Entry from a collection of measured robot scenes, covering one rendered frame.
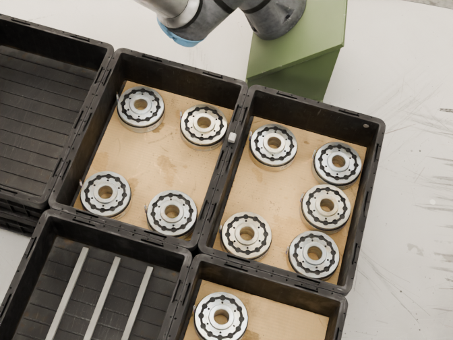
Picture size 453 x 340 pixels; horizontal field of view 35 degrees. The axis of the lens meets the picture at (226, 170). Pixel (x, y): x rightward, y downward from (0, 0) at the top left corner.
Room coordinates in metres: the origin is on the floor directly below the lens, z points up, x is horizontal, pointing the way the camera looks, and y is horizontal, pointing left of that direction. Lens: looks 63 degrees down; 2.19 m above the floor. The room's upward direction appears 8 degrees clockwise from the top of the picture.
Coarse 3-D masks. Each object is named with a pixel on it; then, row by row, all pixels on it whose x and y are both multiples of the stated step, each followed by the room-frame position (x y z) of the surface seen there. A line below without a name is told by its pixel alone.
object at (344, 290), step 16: (288, 96) 0.86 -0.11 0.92; (336, 112) 0.83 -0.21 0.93; (352, 112) 0.83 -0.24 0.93; (240, 128) 0.76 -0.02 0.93; (384, 128) 0.81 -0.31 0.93; (224, 176) 0.64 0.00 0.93; (368, 176) 0.69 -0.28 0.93; (368, 192) 0.65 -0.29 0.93; (368, 208) 0.62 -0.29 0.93; (208, 224) 0.53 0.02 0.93; (224, 256) 0.47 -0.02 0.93; (240, 256) 0.48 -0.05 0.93; (352, 256) 0.51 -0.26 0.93; (272, 272) 0.46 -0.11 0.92; (288, 272) 0.46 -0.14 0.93; (352, 272) 0.48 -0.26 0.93; (336, 288) 0.44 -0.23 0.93
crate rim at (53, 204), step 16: (112, 64) 0.87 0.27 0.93; (160, 64) 0.89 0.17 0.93; (176, 64) 0.89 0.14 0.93; (224, 80) 0.87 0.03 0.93; (240, 80) 0.87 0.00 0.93; (96, 96) 0.78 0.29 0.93; (240, 96) 0.83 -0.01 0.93; (240, 112) 0.79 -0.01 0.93; (80, 128) 0.70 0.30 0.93; (80, 144) 0.67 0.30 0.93; (224, 144) 0.71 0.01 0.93; (224, 160) 0.68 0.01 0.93; (64, 176) 0.59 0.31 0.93; (208, 192) 0.60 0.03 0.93; (64, 208) 0.52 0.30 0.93; (208, 208) 0.57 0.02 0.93; (112, 224) 0.51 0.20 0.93; (128, 224) 0.51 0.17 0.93; (160, 240) 0.49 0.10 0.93; (176, 240) 0.49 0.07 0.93; (192, 240) 0.50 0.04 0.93
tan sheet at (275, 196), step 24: (264, 120) 0.85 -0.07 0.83; (312, 144) 0.80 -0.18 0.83; (240, 168) 0.72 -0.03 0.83; (288, 168) 0.73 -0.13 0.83; (240, 192) 0.66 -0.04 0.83; (264, 192) 0.67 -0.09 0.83; (288, 192) 0.68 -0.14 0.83; (264, 216) 0.61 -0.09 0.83; (288, 216) 0.62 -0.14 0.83; (216, 240) 0.54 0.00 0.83; (288, 240) 0.57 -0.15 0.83; (336, 240) 0.58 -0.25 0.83
